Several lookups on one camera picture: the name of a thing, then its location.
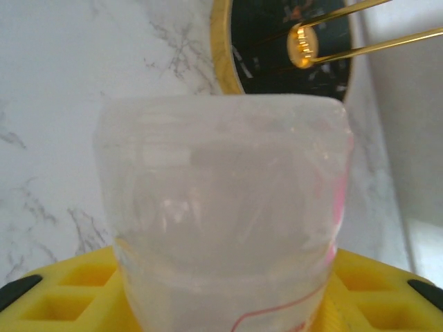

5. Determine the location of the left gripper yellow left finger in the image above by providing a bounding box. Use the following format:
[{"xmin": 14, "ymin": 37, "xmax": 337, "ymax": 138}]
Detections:
[{"xmin": 0, "ymin": 243, "xmax": 139, "ymax": 332}]

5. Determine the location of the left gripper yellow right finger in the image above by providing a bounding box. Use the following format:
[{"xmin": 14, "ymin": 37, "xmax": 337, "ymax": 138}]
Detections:
[{"xmin": 320, "ymin": 248, "xmax": 443, "ymax": 332}]

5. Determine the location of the clear bottle pink print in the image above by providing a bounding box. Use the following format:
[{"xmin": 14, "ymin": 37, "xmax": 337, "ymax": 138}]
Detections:
[{"xmin": 93, "ymin": 93, "xmax": 354, "ymax": 332}]

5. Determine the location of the gold wire glass rack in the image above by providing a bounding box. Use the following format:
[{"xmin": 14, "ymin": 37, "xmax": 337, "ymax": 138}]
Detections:
[{"xmin": 210, "ymin": 0, "xmax": 443, "ymax": 96}]

